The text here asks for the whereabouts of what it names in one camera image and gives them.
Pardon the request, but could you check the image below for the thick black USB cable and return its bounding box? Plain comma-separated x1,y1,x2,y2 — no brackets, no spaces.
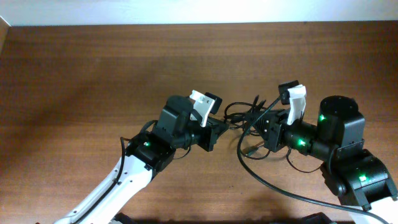
223,95,271,138

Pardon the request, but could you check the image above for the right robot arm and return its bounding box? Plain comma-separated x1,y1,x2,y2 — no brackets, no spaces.
249,95,397,223

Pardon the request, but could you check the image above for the right camera black cable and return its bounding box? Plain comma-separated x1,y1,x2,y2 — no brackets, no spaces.
236,95,392,224

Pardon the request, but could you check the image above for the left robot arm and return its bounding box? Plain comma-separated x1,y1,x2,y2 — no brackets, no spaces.
58,91,229,224

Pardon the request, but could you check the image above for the thin black USB cable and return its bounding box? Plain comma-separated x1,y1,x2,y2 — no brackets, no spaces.
241,141,290,161

